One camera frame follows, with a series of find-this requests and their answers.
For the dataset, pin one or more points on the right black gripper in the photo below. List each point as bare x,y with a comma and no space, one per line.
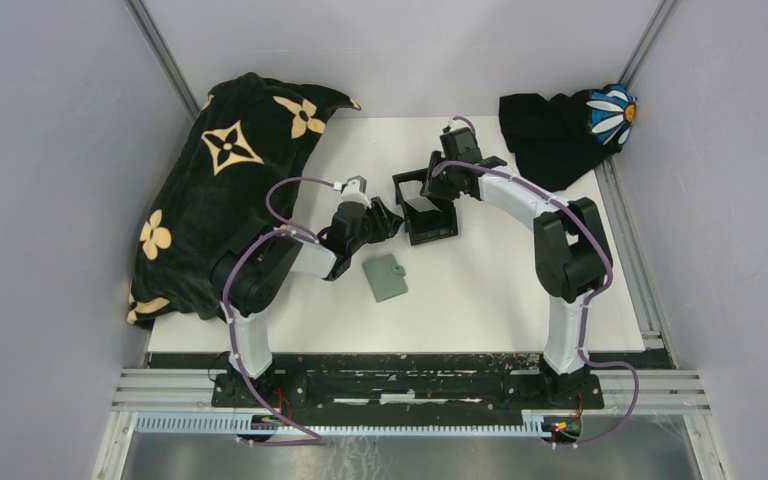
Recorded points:
428,187

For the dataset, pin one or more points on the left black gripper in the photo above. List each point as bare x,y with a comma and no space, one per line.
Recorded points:
388,223

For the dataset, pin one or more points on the black plastic bin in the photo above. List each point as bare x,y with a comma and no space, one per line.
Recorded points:
426,227

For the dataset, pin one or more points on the green leather card holder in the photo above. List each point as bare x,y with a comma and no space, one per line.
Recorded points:
386,277

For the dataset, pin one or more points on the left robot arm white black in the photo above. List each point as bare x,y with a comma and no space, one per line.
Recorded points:
254,264

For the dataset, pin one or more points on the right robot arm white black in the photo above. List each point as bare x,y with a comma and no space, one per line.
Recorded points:
571,252

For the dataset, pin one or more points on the stack of cards in bin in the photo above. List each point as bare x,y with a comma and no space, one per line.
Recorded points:
411,192

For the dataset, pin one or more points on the black cloth with daisy print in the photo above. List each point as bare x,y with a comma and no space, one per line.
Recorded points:
557,140

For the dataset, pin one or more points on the black blanket with tan flowers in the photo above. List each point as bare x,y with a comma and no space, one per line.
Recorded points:
250,133

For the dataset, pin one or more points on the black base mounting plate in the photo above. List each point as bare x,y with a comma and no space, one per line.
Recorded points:
484,389

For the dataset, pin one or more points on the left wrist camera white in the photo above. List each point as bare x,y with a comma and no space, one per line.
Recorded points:
353,190

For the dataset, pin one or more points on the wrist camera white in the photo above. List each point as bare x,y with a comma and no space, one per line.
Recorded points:
353,190
452,123

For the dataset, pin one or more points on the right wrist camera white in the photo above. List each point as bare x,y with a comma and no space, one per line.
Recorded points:
452,123

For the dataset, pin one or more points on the aluminium rail frame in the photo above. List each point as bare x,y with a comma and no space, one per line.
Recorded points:
201,393

